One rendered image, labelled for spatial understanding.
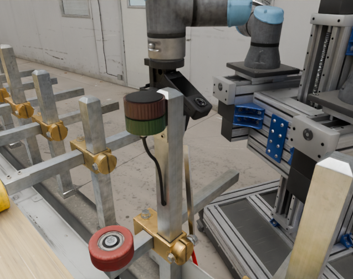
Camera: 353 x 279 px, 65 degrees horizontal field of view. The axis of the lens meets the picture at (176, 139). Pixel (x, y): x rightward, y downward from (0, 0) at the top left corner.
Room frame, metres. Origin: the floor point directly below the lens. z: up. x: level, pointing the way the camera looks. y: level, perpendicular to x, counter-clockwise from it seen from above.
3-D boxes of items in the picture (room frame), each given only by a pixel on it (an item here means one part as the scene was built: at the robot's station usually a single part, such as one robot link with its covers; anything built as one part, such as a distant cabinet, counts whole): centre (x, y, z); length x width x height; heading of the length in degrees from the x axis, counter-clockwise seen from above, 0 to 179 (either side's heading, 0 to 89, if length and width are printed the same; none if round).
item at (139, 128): (0.38, 0.05, 1.14); 0.06 x 0.06 x 0.02
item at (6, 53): (0.93, 0.56, 0.93); 0.03 x 0.03 x 0.48; 46
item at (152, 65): (0.57, 0.02, 1.13); 0.09 x 0.08 x 0.12; 45
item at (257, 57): (1.21, -0.37, 1.09); 0.15 x 0.15 x 0.10
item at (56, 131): (0.77, 0.39, 0.95); 0.13 x 0.06 x 0.05; 46
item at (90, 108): (0.59, 0.19, 0.87); 0.03 x 0.03 x 0.48; 46
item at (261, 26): (1.22, -0.37, 1.21); 0.13 x 0.12 x 0.14; 14
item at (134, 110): (0.38, 0.05, 1.16); 0.06 x 0.06 x 0.02
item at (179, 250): (0.43, 0.03, 0.85); 0.13 x 0.06 x 0.05; 46
